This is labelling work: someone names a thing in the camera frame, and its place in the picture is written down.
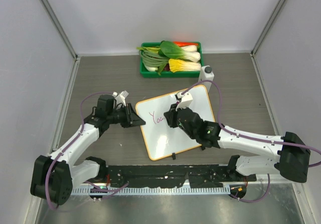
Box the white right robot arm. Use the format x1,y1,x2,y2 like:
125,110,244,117
164,104,310,183

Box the green plastic tray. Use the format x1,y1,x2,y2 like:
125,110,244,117
140,41,204,78

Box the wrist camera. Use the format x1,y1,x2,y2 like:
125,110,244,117
175,91,193,111
112,90,129,105

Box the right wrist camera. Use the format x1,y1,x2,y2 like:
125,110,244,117
175,91,193,111

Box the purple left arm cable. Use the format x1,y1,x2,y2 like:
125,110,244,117
46,91,130,210

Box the white radish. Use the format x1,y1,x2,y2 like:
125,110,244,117
145,66,158,72

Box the green long beans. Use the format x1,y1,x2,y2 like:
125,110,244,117
137,47,169,67

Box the white slotted cable duct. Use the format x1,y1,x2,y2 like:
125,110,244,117
71,184,230,196

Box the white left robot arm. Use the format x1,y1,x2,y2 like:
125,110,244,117
30,91,145,206

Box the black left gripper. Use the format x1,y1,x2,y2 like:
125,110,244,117
107,103,145,129

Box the white plastic bottle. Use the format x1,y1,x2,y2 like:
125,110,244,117
198,65,214,92

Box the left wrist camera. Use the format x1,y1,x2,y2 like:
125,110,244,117
112,90,129,105

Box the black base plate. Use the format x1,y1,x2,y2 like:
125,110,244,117
89,164,250,188

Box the green bok choy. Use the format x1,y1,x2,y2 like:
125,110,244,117
160,41,201,62

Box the orange-framed whiteboard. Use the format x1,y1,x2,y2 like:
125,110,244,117
135,92,200,161

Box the yellow-leaf cabbage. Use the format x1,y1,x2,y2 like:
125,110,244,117
169,59,201,72

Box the orange carrot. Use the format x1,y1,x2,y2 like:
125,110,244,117
173,41,199,47

